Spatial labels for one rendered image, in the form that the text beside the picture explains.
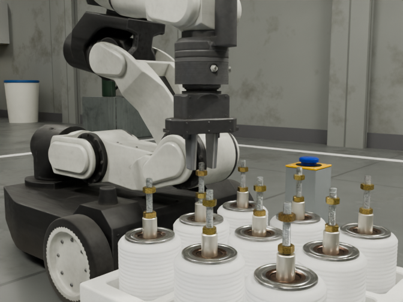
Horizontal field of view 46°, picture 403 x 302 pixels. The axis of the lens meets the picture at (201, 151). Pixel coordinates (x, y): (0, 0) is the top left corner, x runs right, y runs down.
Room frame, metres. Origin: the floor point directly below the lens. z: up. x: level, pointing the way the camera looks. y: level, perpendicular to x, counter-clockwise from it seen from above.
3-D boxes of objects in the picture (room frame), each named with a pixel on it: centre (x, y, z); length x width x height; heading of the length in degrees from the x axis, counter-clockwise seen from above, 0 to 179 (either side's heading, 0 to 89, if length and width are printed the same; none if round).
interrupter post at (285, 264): (0.53, -0.10, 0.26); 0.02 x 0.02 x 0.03
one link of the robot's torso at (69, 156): (1.36, 0.31, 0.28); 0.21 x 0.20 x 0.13; 49
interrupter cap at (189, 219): (0.78, 0.00, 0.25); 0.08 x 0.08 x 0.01
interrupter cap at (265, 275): (0.53, -0.10, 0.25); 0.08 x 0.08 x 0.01
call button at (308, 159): (0.96, -0.22, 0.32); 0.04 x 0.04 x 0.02
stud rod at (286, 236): (0.53, -0.10, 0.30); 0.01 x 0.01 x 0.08
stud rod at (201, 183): (0.78, 0.00, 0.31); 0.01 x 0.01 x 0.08
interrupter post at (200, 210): (0.78, 0.00, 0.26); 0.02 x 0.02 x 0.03
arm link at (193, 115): (0.77, 0.00, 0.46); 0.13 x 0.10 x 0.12; 116
